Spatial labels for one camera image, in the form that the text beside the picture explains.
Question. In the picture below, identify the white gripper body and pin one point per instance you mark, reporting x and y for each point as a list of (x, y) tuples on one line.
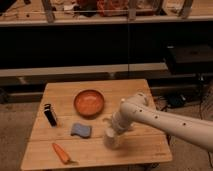
[(119, 125)]

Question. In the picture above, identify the white ceramic cup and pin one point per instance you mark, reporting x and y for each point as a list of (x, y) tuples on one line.
[(111, 139)]

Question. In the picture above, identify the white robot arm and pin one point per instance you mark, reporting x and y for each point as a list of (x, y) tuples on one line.
[(135, 109)]

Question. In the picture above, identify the blue eraser sponge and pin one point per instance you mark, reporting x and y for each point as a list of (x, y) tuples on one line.
[(83, 131)]

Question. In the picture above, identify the orange bowl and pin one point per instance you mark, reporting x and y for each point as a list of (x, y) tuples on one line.
[(89, 103)]

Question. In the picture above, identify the wooden table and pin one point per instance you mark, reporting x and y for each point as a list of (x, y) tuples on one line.
[(141, 145)]

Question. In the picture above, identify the orange toy carrot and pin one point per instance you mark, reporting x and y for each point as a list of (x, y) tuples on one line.
[(62, 154)]

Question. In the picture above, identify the black stapler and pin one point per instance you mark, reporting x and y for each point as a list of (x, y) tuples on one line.
[(50, 114)]

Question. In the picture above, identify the black box on right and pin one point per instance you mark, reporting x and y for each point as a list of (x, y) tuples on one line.
[(190, 59)]

